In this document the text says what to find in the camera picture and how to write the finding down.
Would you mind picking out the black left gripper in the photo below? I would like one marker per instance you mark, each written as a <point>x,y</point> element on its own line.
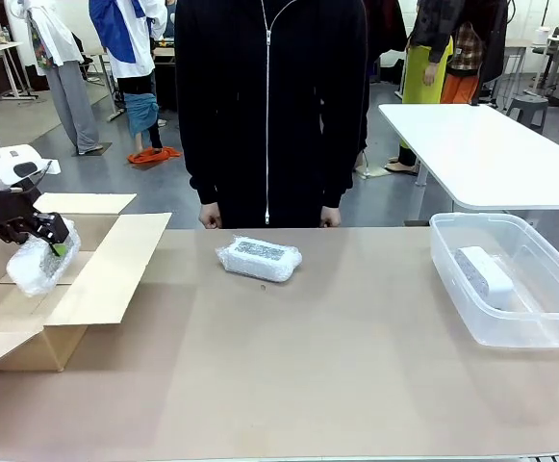
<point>5,204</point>

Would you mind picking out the narrow bubble-wrapped clock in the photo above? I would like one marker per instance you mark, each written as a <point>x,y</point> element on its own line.
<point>33,274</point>

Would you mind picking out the unwrapped white digital clock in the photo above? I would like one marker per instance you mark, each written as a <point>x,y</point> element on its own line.
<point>488,274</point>

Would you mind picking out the wide bubble-wrapped clock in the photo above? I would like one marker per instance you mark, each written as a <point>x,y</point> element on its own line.
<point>255,260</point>

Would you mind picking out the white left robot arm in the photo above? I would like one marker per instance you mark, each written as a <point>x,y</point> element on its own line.
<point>0,161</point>

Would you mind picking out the person's right hand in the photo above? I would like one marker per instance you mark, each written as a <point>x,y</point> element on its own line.
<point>210,219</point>

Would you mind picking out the person's left hand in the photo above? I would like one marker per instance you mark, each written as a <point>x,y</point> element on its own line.
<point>330,217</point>

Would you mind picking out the open cardboard box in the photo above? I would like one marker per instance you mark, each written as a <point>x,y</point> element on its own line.
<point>101,269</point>

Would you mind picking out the grey plastic stool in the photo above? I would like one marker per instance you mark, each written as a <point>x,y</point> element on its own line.
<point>529,108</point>

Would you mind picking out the white background table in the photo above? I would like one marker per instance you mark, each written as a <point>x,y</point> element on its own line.
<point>476,154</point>

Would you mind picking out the mannequin white shirt grey trousers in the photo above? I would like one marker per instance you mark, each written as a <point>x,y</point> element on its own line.
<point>74,106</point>

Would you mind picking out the orange cloth on floor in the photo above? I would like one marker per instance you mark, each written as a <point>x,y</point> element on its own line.
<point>151,156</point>

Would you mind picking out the mannequin plaid shirt orange trousers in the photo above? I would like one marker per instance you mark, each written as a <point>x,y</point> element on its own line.
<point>459,89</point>

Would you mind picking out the teal cloth wrap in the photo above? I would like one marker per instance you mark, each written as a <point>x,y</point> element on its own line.
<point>142,113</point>

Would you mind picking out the clear plastic bin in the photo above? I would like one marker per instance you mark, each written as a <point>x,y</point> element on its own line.
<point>515,332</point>

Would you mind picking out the mannequin dark jacket yellow apron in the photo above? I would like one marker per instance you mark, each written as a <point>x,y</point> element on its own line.
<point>423,77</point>

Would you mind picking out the mannequin blue white jacket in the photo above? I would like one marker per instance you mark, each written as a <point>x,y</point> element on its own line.
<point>130,43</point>

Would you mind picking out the person in black hoodie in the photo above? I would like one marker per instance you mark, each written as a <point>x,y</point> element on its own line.
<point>231,120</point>

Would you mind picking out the black hanging coat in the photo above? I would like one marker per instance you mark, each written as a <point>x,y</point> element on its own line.
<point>389,24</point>

